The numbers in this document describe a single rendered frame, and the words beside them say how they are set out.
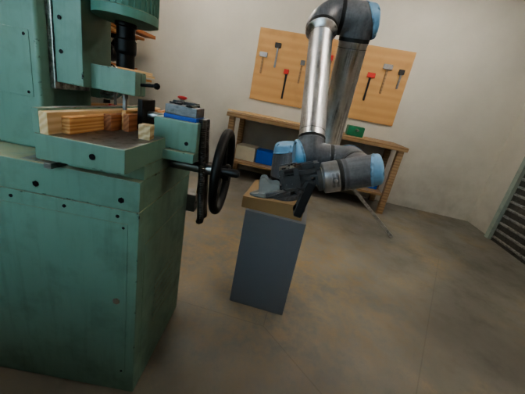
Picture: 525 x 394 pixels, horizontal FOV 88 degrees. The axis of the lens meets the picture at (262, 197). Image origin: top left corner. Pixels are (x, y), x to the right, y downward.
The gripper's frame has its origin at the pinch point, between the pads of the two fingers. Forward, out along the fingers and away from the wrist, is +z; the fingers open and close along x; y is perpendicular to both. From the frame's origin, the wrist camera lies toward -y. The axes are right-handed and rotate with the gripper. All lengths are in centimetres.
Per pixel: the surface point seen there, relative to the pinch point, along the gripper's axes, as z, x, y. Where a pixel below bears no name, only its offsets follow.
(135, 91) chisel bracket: 30.9, -9.0, 35.4
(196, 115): 13.6, -6.7, 25.3
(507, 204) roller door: -252, -236, -131
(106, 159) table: 29.1, 17.7, 19.4
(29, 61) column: 54, -1, 47
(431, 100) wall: -203, -309, -7
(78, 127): 38.1, 10.7, 27.6
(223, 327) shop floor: 32, -27, -73
